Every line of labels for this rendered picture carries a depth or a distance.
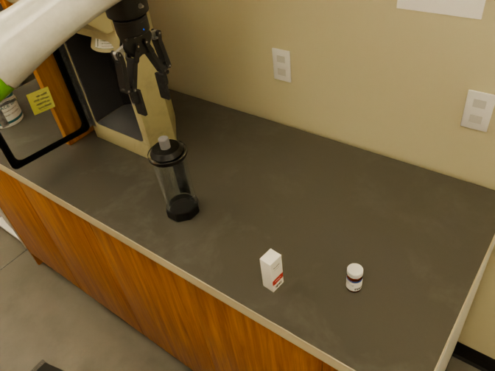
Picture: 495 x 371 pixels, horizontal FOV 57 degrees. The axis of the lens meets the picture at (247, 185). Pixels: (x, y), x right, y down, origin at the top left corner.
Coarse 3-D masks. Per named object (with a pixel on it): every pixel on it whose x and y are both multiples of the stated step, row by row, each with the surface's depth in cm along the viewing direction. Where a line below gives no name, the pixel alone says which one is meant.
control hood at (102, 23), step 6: (6, 0) 130; (12, 0) 127; (18, 0) 125; (96, 18) 120; (102, 18) 122; (108, 18) 123; (90, 24) 120; (96, 24) 121; (102, 24) 122; (108, 24) 124; (96, 30) 125; (102, 30) 123; (108, 30) 125
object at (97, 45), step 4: (92, 40) 141; (96, 40) 139; (100, 40) 138; (104, 40) 137; (92, 44) 141; (96, 44) 139; (100, 44) 138; (104, 44) 138; (108, 44) 138; (92, 48) 141; (96, 48) 140; (100, 48) 139; (104, 48) 138; (108, 48) 138; (112, 48) 138; (108, 52) 139
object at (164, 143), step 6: (162, 138) 119; (168, 138) 119; (156, 144) 123; (162, 144) 119; (168, 144) 120; (174, 144) 122; (180, 144) 123; (156, 150) 121; (162, 150) 120; (168, 150) 120; (174, 150) 120; (180, 150) 121; (150, 156) 121; (156, 156) 119; (162, 156) 119; (168, 156) 119; (174, 156) 119
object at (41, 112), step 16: (48, 64) 147; (32, 80) 146; (48, 80) 149; (16, 96) 144; (32, 96) 148; (48, 96) 151; (64, 96) 156; (16, 112) 146; (32, 112) 150; (48, 112) 154; (64, 112) 158; (0, 128) 144; (16, 128) 148; (32, 128) 152; (48, 128) 156; (64, 128) 160; (16, 144) 150; (32, 144) 154; (48, 144) 158
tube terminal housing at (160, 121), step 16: (80, 32) 137; (96, 32) 132; (112, 32) 127; (144, 64) 139; (144, 80) 141; (144, 96) 143; (160, 96) 149; (160, 112) 151; (96, 128) 169; (144, 128) 148; (160, 128) 153; (128, 144) 161; (144, 144) 154
